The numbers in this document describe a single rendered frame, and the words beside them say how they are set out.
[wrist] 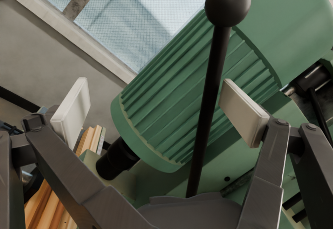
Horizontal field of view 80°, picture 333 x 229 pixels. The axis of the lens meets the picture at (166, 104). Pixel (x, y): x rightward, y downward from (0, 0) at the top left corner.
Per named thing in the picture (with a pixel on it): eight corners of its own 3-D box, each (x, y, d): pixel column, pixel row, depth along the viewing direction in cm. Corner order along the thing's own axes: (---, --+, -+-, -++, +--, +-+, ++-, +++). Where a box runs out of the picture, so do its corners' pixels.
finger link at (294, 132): (282, 140, 13) (323, 138, 13) (245, 102, 17) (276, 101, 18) (274, 157, 13) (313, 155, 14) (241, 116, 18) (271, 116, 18)
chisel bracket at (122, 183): (64, 170, 44) (87, 147, 42) (114, 194, 50) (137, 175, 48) (51, 200, 38) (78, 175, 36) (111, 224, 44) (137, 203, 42)
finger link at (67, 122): (70, 157, 13) (58, 158, 13) (90, 105, 19) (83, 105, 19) (62, 120, 12) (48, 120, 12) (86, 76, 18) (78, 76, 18)
